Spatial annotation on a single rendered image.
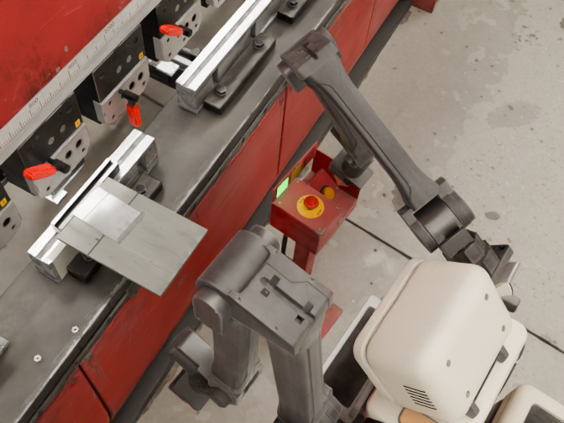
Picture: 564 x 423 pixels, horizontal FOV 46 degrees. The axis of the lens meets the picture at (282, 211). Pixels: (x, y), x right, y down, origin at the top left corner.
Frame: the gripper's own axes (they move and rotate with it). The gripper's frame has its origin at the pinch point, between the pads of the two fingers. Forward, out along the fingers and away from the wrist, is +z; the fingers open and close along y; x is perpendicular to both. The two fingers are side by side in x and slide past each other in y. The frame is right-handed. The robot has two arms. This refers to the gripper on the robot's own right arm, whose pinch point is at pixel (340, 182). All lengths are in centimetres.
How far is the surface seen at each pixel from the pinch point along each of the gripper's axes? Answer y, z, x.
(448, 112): -17, 79, -113
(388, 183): -16, 79, -63
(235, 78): 39.6, -0.4, -3.3
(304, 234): -1.8, 6.8, 15.4
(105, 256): 27, -14, 59
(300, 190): 6.6, 3.9, 7.8
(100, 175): 42, -9, 45
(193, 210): 24.0, 7.8, 30.1
